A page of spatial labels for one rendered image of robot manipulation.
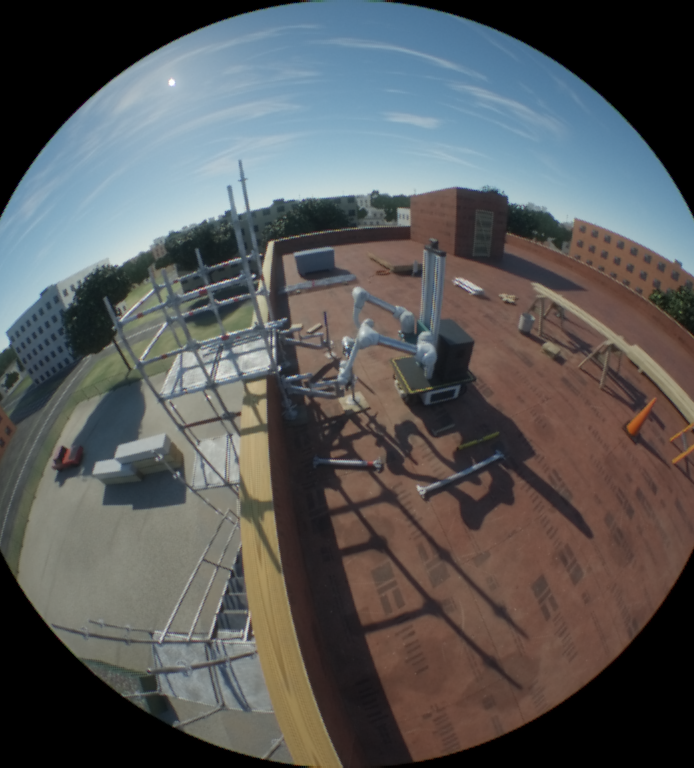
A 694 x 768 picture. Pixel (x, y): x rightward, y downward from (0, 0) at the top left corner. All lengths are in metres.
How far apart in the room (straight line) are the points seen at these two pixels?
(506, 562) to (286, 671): 1.87
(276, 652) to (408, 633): 1.05
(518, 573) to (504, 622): 0.46
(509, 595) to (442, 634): 0.64
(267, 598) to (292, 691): 0.61
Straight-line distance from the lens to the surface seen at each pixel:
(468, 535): 2.45
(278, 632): 1.64
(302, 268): 8.31
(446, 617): 2.33
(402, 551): 2.29
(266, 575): 1.66
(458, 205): 10.94
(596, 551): 3.21
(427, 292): 2.74
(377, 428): 2.86
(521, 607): 2.59
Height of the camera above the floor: 2.24
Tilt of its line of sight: 41 degrees down
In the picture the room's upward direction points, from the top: 6 degrees counter-clockwise
